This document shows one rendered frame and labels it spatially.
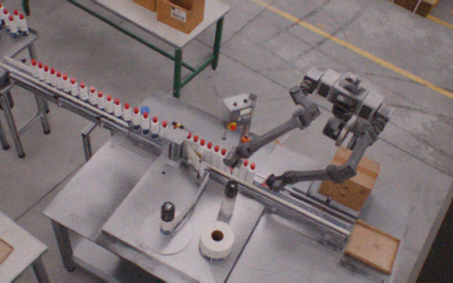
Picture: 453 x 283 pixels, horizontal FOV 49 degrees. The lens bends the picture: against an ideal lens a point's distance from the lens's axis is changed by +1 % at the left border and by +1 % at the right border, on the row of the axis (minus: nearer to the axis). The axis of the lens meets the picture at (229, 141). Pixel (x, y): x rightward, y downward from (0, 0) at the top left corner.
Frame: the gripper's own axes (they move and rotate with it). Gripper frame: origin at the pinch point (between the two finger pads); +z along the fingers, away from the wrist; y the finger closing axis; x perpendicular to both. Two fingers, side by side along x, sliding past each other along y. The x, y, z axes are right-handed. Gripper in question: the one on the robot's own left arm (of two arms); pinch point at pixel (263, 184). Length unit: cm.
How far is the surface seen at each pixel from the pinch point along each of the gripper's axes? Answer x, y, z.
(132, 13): -132, -126, 123
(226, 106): -61, -1, -19
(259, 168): -0.2, -19.5, 13.1
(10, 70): -159, 0, 128
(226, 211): -9.9, 31.5, 6.5
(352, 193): 39, -18, -40
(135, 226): -41, 64, 41
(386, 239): 74, -9, -47
